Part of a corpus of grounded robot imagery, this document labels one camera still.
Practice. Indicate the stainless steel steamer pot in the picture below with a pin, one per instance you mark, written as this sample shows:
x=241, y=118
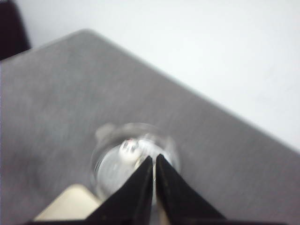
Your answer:
x=109, y=173

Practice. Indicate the white panda bun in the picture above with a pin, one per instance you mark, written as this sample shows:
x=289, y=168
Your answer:
x=130, y=151

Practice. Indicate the cream rectangular tray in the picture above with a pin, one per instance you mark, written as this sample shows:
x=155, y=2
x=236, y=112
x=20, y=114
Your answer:
x=75, y=202

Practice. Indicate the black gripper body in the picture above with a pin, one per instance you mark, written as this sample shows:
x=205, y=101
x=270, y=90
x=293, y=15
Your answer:
x=13, y=37

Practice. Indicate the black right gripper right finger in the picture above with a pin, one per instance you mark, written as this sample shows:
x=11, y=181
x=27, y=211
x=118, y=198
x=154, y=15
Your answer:
x=182, y=205

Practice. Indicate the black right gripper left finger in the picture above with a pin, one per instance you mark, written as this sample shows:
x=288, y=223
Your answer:
x=131, y=204

